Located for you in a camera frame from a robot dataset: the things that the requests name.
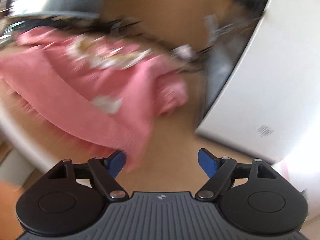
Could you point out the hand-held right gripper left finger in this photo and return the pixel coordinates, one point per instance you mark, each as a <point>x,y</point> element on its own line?
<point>117,162</point>

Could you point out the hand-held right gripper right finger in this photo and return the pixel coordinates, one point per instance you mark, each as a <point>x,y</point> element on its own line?
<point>207,162</point>

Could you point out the pink ribbed garment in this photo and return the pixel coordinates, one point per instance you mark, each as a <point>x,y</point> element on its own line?
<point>87,92</point>

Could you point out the white paper sheet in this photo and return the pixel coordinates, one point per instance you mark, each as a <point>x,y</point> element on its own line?
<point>292,172</point>

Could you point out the white computer case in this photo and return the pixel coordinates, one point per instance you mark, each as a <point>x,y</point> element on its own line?
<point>262,80</point>

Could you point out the crumpled white tissue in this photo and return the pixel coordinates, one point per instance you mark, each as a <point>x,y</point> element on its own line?
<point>183,51</point>

